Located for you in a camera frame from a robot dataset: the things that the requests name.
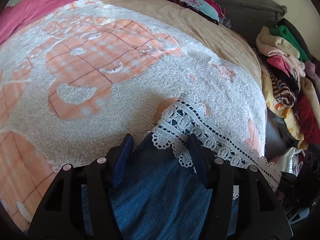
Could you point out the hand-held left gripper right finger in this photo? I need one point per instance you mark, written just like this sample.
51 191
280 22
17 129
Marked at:
199 160

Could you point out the beige bedsheet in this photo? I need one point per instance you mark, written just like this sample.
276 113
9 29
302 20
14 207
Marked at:
200 30

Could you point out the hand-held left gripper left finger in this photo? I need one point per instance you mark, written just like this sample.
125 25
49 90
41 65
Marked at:
122 160

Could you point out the white orange fleece blanket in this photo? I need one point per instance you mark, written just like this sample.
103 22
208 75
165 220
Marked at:
125 100

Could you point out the grey headboard cushion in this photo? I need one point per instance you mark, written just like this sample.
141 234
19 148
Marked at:
245 5

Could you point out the blue denim pants lace trim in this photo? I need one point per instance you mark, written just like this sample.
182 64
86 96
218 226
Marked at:
155 200

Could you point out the pink duvet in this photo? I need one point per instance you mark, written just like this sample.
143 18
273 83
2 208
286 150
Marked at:
50 2

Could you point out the pile of mixed clothes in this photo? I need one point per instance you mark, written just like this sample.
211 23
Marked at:
282 55

